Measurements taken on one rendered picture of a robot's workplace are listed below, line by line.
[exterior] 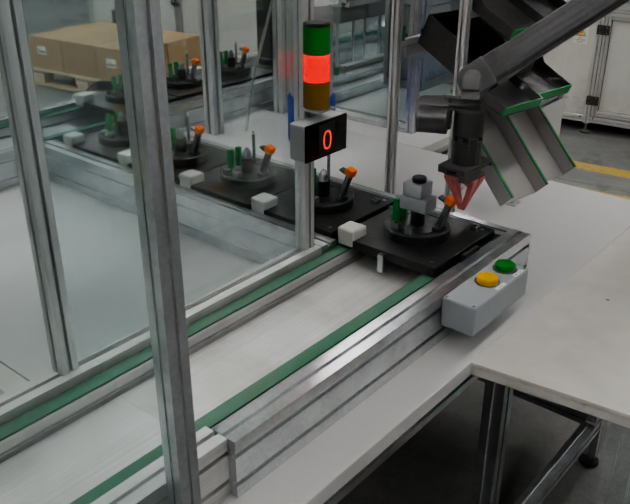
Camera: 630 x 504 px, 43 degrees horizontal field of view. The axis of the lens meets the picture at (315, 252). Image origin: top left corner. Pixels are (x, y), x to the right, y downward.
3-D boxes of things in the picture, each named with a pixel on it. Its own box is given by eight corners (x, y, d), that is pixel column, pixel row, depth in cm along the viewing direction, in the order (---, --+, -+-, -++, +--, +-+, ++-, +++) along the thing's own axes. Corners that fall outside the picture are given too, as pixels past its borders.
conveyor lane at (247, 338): (489, 274, 174) (494, 233, 169) (207, 478, 116) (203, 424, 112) (383, 239, 190) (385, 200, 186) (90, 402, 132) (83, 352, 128)
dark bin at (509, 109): (538, 106, 175) (554, 79, 170) (501, 117, 168) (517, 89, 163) (455, 35, 188) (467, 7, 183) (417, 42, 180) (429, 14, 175)
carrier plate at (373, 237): (494, 237, 170) (495, 228, 169) (433, 278, 153) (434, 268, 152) (401, 209, 184) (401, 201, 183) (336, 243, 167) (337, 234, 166)
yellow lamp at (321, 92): (335, 106, 149) (335, 80, 147) (318, 112, 145) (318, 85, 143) (314, 101, 152) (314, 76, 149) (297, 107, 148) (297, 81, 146)
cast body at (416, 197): (436, 208, 165) (438, 177, 162) (425, 215, 162) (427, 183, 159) (402, 199, 170) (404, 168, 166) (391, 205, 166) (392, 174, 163)
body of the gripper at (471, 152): (436, 173, 153) (439, 136, 149) (463, 160, 160) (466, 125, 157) (465, 181, 149) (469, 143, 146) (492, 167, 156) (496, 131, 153)
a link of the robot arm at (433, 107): (482, 69, 144) (485, 75, 152) (420, 65, 147) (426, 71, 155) (474, 135, 145) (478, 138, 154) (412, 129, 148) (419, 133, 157)
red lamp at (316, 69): (335, 79, 147) (335, 53, 144) (318, 85, 143) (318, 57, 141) (314, 75, 149) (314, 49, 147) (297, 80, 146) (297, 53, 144)
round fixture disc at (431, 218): (462, 230, 168) (463, 221, 167) (426, 252, 159) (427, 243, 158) (407, 213, 176) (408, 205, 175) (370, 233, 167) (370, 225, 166)
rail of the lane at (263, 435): (525, 275, 174) (531, 229, 169) (237, 498, 112) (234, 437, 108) (503, 267, 177) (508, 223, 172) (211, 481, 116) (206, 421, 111)
